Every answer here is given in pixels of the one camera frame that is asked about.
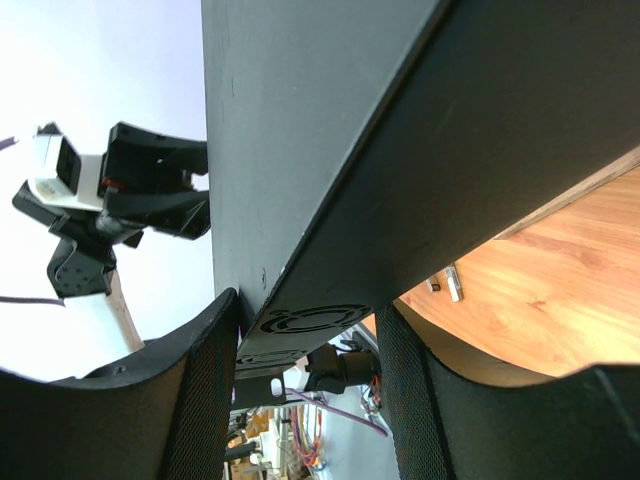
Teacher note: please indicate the blue-faced grey network switch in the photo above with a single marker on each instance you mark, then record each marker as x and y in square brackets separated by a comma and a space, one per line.
[357, 147]

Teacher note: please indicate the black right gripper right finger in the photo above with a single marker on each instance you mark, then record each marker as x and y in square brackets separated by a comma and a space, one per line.
[457, 413]

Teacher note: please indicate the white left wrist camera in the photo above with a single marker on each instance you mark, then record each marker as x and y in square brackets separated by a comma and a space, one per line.
[62, 177]

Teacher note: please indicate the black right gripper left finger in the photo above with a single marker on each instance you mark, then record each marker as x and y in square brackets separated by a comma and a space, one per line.
[159, 413]

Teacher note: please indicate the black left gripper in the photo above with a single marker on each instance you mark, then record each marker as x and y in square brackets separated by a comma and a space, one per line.
[135, 161]

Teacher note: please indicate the wooden support board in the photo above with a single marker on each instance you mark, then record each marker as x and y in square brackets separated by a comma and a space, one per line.
[603, 176]

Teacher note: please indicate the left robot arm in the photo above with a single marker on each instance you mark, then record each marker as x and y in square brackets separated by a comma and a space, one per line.
[83, 268]

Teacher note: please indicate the white switch stand bracket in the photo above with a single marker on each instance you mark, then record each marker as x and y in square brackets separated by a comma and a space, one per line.
[451, 280]

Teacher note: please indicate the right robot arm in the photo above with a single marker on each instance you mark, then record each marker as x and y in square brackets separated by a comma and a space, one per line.
[340, 370]

